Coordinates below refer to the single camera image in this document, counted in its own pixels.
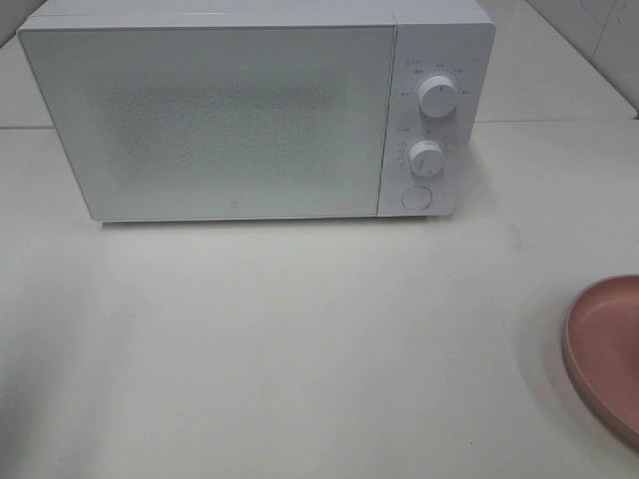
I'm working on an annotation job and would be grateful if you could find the round white door button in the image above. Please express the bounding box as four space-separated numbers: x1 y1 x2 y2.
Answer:
401 187 432 211

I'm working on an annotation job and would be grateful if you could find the white microwave door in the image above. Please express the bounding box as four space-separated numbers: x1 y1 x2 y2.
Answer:
20 26 394 222

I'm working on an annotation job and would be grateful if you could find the white timer knob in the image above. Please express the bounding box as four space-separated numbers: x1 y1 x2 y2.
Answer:
407 140 445 177

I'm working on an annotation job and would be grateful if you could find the pink round plate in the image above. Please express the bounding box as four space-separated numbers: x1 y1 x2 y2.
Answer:
562 274 638 450

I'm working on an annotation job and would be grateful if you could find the upper white power knob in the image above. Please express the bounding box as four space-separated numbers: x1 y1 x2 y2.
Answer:
417 72 459 118

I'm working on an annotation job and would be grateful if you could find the white microwave oven body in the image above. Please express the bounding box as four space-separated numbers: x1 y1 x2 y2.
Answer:
18 1 496 222

